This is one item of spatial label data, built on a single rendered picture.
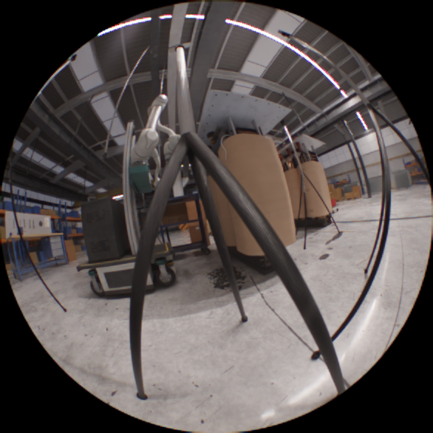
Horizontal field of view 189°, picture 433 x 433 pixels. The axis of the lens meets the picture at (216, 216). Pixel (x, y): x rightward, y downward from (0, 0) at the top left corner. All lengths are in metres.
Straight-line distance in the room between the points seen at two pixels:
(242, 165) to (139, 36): 9.57
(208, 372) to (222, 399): 0.13
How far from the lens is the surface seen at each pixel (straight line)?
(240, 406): 0.51
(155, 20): 6.34
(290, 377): 0.54
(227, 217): 1.27
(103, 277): 1.21
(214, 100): 1.10
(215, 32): 4.37
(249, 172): 0.89
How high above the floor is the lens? 0.51
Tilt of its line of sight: 1 degrees up
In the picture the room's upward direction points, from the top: 11 degrees counter-clockwise
